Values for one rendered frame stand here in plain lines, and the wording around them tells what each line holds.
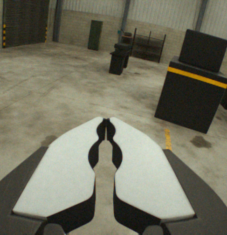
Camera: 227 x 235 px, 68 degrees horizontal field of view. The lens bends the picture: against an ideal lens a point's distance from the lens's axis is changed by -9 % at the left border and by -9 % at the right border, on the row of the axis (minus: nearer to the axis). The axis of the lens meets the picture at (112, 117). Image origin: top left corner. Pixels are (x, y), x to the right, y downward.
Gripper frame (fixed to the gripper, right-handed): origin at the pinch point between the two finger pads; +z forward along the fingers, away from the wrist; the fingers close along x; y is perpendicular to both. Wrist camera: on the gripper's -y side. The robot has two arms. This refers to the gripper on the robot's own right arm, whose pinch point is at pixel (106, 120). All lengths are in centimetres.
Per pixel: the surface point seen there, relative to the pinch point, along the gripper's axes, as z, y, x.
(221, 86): 302, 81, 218
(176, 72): 336, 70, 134
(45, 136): 217, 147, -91
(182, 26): 1246, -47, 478
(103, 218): 94, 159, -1
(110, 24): 1347, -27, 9
